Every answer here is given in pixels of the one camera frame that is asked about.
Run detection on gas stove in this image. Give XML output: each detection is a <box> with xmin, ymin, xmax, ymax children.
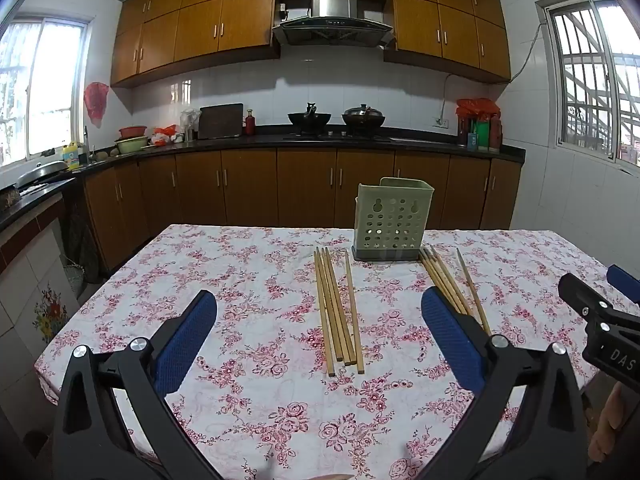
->
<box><xmin>282</xmin><ymin>130</ymin><xmax>394</xmax><ymax>142</ymax></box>

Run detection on pink floral tablecloth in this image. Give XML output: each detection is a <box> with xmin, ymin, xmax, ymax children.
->
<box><xmin>34</xmin><ymin>223</ymin><xmax>640</xmax><ymax>480</ymax></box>

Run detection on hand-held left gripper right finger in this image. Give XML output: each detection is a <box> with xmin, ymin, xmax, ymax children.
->
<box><xmin>421</xmin><ymin>287</ymin><xmax>589</xmax><ymax>480</ymax></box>

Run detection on clear plastic container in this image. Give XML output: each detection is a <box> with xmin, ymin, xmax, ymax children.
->
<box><xmin>179</xmin><ymin>108</ymin><xmax>201</xmax><ymax>142</ymax></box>

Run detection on wooden wall cabinets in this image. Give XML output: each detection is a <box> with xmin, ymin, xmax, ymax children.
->
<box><xmin>110</xmin><ymin>0</ymin><xmax>512</xmax><ymax>89</ymax></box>

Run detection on grey power cable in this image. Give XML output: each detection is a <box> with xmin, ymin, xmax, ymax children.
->
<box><xmin>440</xmin><ymin>20</ymin><xmax>547</xmax><ymax>121</ymax></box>

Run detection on orange plastic bag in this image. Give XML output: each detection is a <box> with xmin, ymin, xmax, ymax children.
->
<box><xmin>152</xmin><ymin>124</ymin><xmax>181</xmax><ymax>147</ymax></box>

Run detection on metal pan lid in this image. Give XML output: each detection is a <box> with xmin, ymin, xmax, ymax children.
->
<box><xmin>15</xmin><ymin>159</ymin><xmax>69</xmax><ymax>189</ymax></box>

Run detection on black kitchen countertop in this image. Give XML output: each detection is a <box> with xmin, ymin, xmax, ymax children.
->
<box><xmin>0</xmin><ymin>131</ymin><xmax>527</xmax><ymax>233</ymax></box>

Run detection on green carton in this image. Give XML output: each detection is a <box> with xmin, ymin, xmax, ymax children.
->
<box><xmin>474</xmin><ymin>120</ymin><xmax>494</xmax><ymax>151</ymax></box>

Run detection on green perforated utensil holder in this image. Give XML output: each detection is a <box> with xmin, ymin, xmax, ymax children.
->
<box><xmin>352</xmin><ymin>177</ymin><xmax>435</xmax><ymax>263</ymax></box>

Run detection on sliding glass window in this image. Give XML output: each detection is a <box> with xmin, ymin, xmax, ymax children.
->
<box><xmin>0</xmin><ymin>14</ymin><xmax>94</xmax><ymax>167</ymax></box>

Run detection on red hanging plastic bag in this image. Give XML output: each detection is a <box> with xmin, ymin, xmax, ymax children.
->
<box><xmin>83</xmin><ymin>81</ymin><xmax>110</xmax><ymax>128</ymax></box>

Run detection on person's right hand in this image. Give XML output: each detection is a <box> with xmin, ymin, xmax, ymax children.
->
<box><xmin>588</xmin><ymin>385</ymin><xmax>624</xmax><ymax>464</ymax></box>

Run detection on dark cutting board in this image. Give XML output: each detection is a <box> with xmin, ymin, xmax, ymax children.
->
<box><xmin>197</xmin><ymin>103</ymin><xmax>245</xmax><ymax>140</ymax></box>

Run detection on steel range hood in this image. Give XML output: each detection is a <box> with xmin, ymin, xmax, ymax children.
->
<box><xmin>271</xmin><ymin>0</ymin><xmax>396</xmax><ymax>50</ymax></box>

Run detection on wooden base cabinets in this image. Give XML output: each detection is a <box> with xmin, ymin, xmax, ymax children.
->
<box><xmin>82</xmin><ymin>147</ymin><xmax>523</xmax><ymax>272</ymax></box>

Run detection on black wok with lid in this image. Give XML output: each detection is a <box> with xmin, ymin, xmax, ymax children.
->
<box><xmin>341</xmin><ymin>104</ymin><xmax>387</xmax><ymax>131</ymax></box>

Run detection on red bag over condiment bottles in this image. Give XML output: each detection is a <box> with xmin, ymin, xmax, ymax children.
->
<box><xmin>454</xmin><ymin>98</ymin><xmax>503</xmax><ymax>153</ymax></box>

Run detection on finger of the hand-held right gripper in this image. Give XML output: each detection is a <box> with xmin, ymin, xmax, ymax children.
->
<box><xmin>558</xmin><ymin>272</ymin><xmax>614</xmax><ymax>318</ymax></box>
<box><xmin>607</xmin><ymin>264</ymin><xmax>640</xmax><ymax>304</ymax></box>

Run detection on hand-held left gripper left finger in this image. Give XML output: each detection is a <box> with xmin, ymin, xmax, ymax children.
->
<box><xmin>52</xmin><ymin>290</ymin><xmax>221</xmax><ymax>480</ymax></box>

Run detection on barred window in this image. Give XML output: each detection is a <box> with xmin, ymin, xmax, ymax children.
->
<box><xmin>537</xmin><ymin>0</ymin><xmax>640</xmax><ymax>177</ymax></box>

